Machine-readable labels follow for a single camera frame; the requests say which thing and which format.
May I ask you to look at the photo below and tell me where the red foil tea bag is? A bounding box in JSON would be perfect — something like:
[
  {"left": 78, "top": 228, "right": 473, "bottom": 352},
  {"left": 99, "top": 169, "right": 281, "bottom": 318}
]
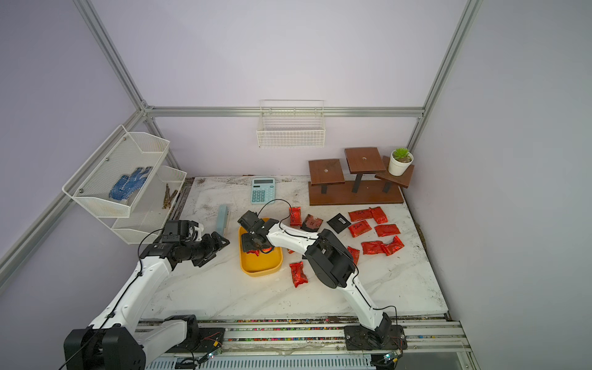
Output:
[
  {"left": 289, "top": 207, "right": 302, "bottom": 228},
  {"left": 348, "top": 247, "right": 360, "bottom": 265},
  {"left": 370, "top": 207, "right": 389, "bottom": 224},
  {"left": 375, "top": 224, "right": 401, "bottom": 237},
  {"left": 382, "top": 235, "right": 405, "bottom": 256},
  {"left": 348, "top": 220, "right": 372, "bottom": 238},
  {"left": 290, "top": 261, "right": 308, "bottom": 288},
  {"left": 348, "top": 208, "right": 373, "bottom": 223},
  {"left": 362, "top": 240, "right": 385, "bottom": 255}
]

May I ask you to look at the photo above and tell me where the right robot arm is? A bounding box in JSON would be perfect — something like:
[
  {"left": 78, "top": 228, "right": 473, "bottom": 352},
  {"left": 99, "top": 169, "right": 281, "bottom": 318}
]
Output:
[{"left": 238, "top": 211, "right": 393, "bottom": 348}]

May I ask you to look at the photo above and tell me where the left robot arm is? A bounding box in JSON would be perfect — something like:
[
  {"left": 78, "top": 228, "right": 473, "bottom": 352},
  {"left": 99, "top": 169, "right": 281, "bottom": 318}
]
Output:
[{"left": 62, "top": 220, "right": 230, "bottom": 369}]

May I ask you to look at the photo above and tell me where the red foil tea bags pile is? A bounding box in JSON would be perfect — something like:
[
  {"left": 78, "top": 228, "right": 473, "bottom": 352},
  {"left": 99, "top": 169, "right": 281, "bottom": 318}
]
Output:
[{"left": 245, "top": 248, "right": 274, "bottom": 256}]

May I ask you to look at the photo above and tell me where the yellow storage box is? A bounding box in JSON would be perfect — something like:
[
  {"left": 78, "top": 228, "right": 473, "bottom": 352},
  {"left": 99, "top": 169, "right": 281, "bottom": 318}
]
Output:
[{"left": 238, "top": 227, "right": 284, "bottom": 278}]

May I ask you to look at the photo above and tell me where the light blue stapler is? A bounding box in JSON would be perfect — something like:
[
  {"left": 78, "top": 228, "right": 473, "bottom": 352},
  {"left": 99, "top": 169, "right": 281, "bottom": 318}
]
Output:
[{"left": 216, "top": 204, "right": 230, "bottom": 237}]

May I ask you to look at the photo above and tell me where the light blue calculator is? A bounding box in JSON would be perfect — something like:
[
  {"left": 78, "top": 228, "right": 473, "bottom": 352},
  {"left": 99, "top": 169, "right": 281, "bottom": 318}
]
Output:
[{"left": 251, "top": 177, "right": 276, "bottom": 204}]

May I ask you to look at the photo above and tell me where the wooden clothespins bundle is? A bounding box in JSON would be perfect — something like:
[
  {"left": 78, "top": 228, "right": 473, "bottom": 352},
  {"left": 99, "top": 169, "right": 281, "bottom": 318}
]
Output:
[{"left": 163, "top": 183, "right": 178, "bottom": 209}]

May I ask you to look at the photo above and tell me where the lower white mesh shelf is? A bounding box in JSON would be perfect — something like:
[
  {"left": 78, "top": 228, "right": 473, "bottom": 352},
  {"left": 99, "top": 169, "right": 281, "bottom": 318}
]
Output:
[{"left": 110, "top": 166, "right": 187, "bottom": 245}]

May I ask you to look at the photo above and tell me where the white mesh shelf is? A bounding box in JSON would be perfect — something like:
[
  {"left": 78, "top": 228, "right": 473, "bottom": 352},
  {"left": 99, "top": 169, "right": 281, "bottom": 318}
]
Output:
[
  {"left": 110, "top": 166, "right": 187, "bottom": 245},
  {"left": 63, "top": 126, "right": 170, "bottom": 218}
]

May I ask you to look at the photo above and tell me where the blue dotted work glove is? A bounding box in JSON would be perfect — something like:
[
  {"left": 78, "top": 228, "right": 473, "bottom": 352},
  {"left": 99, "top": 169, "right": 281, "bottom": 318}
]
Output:
[{"left": 109, "top": 166, "right": 153, "bottom": 201}]

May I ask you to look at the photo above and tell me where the upper white mesh shelf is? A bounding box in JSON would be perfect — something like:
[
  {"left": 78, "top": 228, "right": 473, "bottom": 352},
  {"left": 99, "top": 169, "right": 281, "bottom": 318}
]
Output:
[{"left": 63, "top": 126, "right": 170, "bottom": 218}]

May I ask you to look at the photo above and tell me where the brown wooden tiered stand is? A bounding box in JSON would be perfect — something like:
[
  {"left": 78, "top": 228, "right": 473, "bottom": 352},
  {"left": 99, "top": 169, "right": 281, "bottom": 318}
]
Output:
[{"left": 308, "top": 147, "right": 415, "bottom": 206}]

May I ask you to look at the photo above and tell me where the small potted green plant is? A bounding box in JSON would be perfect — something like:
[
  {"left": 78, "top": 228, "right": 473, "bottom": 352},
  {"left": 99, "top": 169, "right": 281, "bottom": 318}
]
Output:
[{"left": 388, "top": 148, "right": 414, "bottom": 177}]

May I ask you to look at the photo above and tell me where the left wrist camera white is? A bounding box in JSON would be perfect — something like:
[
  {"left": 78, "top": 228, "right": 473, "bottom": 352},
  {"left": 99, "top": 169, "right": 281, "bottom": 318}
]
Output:
[{"left": 187, "top": 220, "right": 204, "bottom": 242}]

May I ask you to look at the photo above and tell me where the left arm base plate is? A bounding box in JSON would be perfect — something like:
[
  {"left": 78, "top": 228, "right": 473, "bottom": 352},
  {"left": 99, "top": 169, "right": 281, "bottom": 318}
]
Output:
[{"left": 163, "top": 314, "right": 226, "bottom": 353}]

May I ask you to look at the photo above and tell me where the white wire wall basket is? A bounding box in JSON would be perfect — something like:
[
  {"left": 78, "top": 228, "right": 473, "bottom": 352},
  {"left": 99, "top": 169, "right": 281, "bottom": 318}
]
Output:
[{"left": 257, "top": 100, "right": 326, "bottom": 149}]

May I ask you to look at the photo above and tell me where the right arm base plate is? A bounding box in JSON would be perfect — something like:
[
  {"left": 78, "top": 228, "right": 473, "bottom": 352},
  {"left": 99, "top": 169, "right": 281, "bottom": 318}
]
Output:
[{"left": 344, "top": 325, "right": 408, "bottom": 351}]

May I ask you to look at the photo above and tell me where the aluminium frame rail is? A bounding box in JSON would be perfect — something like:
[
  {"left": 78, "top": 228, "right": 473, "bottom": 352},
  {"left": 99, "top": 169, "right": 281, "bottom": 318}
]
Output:
[{"left": 144, "top": 106, "right": 425, "bottom": 118}]

